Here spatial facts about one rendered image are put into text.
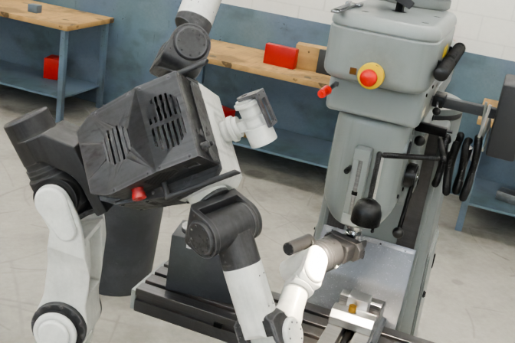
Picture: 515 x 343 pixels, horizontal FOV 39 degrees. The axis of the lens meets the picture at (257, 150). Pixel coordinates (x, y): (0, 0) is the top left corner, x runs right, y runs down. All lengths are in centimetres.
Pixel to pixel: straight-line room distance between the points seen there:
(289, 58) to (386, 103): 404
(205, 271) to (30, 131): 74
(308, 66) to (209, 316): 390
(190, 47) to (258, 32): 482
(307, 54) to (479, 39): 137
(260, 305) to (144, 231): 229
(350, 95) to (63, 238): 78
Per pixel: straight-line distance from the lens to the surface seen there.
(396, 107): 182
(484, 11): 611
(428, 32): 170
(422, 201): 240
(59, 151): 175
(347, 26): 172
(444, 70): 172
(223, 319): 220
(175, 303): 224
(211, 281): 223
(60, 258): 186
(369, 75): 167
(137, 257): 396
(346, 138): 190
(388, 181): 192
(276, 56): 587
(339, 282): 247
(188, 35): 170
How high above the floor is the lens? 210
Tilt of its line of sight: 19 degrees down
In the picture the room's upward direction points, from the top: 9 degrees clockwise
